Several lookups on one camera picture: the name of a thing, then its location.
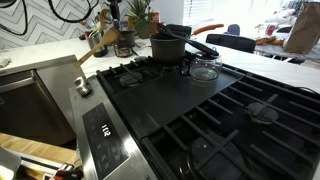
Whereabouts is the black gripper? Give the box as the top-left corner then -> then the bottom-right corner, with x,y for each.
107,0 -> 123,30

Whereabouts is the metal ladle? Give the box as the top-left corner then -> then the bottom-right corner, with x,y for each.
79,18 -> 96,33

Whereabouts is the grey box with light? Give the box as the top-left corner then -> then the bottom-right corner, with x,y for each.
0,146 -> 22,180

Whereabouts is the glass coffee carafe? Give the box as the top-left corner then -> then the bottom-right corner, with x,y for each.
181,51 -> 224,82

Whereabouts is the blue chair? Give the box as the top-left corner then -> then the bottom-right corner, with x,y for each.
226,23 -> 242,36

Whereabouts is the pale plastic serving spoon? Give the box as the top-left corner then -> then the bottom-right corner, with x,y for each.
89,9 -> 112,38

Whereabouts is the red black tool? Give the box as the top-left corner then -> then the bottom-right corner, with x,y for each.
49,163 -> 83,180

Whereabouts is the silver stove knob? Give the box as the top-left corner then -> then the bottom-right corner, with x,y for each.
73,76 -> 93,98

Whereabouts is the small pot with orange handle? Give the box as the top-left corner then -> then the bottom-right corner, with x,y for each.
116,29 -> 137,49

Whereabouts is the orange labelled bottle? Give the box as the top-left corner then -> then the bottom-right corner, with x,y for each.
148,11 -> 161,25

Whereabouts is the black round burner cap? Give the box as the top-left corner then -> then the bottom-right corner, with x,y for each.
190,133 -> 246,180
247,101 -> 280,125
118,71 -> 145,88

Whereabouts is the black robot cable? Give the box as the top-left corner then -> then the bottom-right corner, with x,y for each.
46,0 -> 101,24
0,0 -> 29,37

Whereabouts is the wooden spatula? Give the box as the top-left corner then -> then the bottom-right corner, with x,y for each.
73,27 -> 123,69

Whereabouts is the black wire trivet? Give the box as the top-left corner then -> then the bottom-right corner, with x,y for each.
113,44 -> 134,58

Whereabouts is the black stove control panel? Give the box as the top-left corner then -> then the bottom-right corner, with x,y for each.
81,102 -> 131,180

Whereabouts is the silver utensil tin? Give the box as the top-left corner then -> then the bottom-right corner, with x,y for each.
87,31 -> 110,58

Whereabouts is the brown paper bag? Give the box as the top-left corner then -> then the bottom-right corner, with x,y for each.
283,1 -> 320,55

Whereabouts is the black griddle plate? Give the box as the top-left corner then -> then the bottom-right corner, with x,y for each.
111,68 -> 246,139

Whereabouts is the black plastic spoon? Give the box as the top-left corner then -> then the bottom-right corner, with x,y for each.
155,22 -> 220,57

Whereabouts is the dark saucepan with orange handle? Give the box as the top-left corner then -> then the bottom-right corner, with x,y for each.
149,23 -> 225,64

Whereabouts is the potted green plant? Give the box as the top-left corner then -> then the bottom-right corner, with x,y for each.
125,0 -> 156,39

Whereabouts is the stainless steel dishwasher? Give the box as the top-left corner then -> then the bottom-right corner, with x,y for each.
0,54 -> 86,147

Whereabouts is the black gas stovetop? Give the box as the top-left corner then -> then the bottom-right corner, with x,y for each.
68,56 -> 320,180

